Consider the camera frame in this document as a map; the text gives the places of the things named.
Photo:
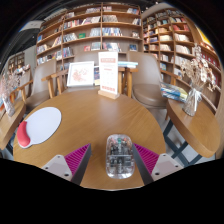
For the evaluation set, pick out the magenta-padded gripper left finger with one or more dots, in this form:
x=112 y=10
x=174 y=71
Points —
x=76 y=159

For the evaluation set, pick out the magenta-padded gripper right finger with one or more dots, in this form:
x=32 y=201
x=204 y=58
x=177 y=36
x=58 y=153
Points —
x=148 y=159

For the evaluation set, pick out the transparent computer mouse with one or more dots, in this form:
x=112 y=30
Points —
x=120 y=156

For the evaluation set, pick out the white mouse pad red rest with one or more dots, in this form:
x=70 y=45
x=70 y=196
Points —
x=41 y=125

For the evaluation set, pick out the round wooden side table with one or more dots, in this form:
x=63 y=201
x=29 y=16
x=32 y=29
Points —
x=196 y=128
x=8 y=123

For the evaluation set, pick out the colourful book stack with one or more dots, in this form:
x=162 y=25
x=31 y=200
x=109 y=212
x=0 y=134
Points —
x=173 y=92

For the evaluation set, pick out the beige wooden armchair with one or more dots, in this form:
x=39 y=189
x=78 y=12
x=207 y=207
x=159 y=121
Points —
x=146 y=80
x=83 y=56
x=40 y=83

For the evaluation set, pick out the white framed picture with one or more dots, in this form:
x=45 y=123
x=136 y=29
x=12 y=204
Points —
x=80 y=74

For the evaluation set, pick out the dark book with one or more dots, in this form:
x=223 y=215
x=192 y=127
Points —
x=96 y=76

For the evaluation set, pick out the white sign in wooden stand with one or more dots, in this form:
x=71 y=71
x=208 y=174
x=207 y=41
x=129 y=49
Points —
x=108 y=73

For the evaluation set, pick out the light blue book stack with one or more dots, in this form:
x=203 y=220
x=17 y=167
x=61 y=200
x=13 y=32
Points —
x=128 y=64

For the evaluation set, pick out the glass vase pink dried flowers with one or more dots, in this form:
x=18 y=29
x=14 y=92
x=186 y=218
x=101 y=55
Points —
x=8 y=86

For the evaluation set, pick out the glass vase cream dried flowers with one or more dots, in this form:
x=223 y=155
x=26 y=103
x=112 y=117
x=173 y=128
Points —
x=198 y=71

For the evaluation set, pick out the small distant wooden bookshelf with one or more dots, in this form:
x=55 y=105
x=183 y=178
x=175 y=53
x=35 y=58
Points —
x=16 y=61

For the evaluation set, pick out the wooden bookshelf with yellow poster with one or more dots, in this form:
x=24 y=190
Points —
x=173 y=40

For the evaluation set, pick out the large wooden bookshelf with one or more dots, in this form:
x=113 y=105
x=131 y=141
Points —
x=90 y=30

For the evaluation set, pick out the white hanging ceiling sign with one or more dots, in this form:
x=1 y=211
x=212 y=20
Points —
x=31 y=26

